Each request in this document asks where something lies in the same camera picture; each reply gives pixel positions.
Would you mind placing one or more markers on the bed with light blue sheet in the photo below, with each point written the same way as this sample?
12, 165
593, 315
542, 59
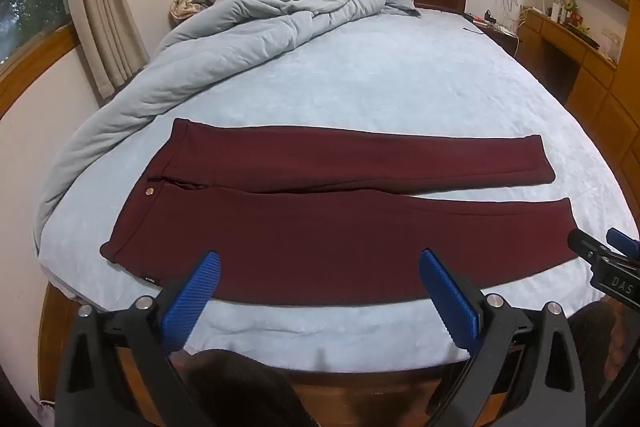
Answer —
375, 77

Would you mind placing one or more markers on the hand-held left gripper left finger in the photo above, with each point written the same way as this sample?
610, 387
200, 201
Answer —
192, 302

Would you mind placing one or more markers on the dark nightstand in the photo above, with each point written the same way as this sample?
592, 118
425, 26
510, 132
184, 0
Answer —
500, 38

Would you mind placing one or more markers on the small red gadget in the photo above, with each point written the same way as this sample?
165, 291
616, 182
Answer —
477, 18

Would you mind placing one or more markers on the grey-blue duvet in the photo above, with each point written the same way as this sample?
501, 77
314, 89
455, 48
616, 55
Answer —
150, 72

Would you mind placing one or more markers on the maroon pants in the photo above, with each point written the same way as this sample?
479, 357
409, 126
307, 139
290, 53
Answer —
325, 232

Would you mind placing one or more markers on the crumpled patterned cloth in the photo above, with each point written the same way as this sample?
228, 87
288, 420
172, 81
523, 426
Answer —
182, 4

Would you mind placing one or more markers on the person's left leg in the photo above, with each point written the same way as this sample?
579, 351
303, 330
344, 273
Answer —
240, 387

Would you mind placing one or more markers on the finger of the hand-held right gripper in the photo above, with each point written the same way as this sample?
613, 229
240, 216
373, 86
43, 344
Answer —
622, 241
585, 244

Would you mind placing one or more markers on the white bottle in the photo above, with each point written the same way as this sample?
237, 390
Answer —
555, 8

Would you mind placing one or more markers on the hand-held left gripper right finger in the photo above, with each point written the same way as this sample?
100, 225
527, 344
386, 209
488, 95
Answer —
450, 302

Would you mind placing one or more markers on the person's right leg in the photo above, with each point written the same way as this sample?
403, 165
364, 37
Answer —
592, 347

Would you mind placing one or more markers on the wooden desk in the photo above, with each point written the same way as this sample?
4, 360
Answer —
595, 72

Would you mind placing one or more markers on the long beige curtain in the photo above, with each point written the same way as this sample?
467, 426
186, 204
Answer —
107, 7

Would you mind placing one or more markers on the person's leg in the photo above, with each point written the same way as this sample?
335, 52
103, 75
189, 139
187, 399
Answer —
592, 347
240, 387

